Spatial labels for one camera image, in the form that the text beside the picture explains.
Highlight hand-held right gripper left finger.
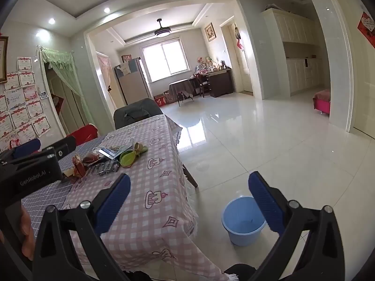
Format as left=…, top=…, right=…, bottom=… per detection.
left=32, top=173, right=131, bottom=281

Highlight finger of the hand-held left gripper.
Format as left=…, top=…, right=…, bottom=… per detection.
left=12, top=138, right=41, bottom=159
left=41, top=135, right=77, bottom=162

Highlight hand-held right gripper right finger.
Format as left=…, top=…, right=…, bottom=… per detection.
left=248, top=171, right=346, bottom=281

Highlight brown wrapper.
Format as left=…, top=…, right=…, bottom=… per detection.
left=72, top=154, right=88, bottom=179

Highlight dark red wrapper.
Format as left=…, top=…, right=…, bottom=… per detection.
left=83, top=152, right=101, bottom=164

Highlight blue plastic bucket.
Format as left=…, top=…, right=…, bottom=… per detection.
left=222, top=197, right=267, bottom=246

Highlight white blue carton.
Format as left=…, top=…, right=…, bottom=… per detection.
left=98, top=147, right=120, bottom=160

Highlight green plastic wrapper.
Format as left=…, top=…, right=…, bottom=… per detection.
left=120, top=142, right=149, bottom=168

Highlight glossy printed paper sheet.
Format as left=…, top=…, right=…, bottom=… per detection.
left=110, top=144, right=135, bottom=154

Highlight person's left hand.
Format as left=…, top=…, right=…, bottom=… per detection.
left=20, top=208, right=37, bottom=258

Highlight red chair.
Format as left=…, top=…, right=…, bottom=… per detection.
left=67, top=124, right=101, bottom=147

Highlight grey grid tablecloth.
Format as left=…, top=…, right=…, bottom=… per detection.
left=22, top=145, right=97, bottom=237

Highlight table with pink checked cloth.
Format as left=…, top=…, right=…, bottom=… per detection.
left=60, top=114, right=238, bottom=281

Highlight red diamond door sticker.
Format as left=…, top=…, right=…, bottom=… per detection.
left=50, top=94, right=64, bottom=115

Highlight grey jacket covered chair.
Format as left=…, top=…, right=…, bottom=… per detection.
left=113, top=98, right=164, bottom=130

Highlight pink door curtain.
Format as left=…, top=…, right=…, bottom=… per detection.
left=97, top=53, right=118, bottom=110

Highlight green lace curtain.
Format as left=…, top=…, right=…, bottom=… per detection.
left=39, top=47, right=96, bottom=129

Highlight large framed certificate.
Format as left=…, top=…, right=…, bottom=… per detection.
left=0, top=36, right=9, bottom=83

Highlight silver refrigerator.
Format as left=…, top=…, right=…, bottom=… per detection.
left=114, top=58, right=153, bottom=106

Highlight pink upholstered stool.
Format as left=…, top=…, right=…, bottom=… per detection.
left=312, top=89, right=331, bottom=115

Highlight dark wooden desk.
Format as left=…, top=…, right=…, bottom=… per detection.
left=193, top=68, right=233, bottom=98

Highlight dark wooden chair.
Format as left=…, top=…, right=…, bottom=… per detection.
left=196, top=73, right=212, bottom=98

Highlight white panel door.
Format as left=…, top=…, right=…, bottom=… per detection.
left=227, top=23, right=254, bottom=92

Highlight small table with brown cloth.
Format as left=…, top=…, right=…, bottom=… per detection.
left=168, top=79, right=195, bottom=106

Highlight bright window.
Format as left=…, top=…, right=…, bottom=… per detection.
left=142, top=41, right=189, bottom=82

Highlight cluttered desk items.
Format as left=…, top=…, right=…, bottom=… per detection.
left=195, top=57, right=230, bottom=74

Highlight cream panel door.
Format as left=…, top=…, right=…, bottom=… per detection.
left=331, top=0, right=375, bottom=139

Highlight ceiling fan lamp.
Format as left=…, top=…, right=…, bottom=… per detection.
left=154, top=18, right=171, bottom=38

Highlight hanging door ornament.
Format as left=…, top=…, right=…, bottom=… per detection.
left=234, top=25, right=244, bottom=50

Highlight red heart door decoration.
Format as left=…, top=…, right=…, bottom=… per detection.
left=357, top=12, right=375, bottom=49

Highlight group of wall certificates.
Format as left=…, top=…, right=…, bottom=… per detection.
left=0, top=55, right=52, bottom=153

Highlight white wall cabinet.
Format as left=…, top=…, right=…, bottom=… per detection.
left=262, top=8, right=323, bottom=97

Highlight framed wall picture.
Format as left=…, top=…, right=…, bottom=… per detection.
left=204, top=22, right=216, bottom=42

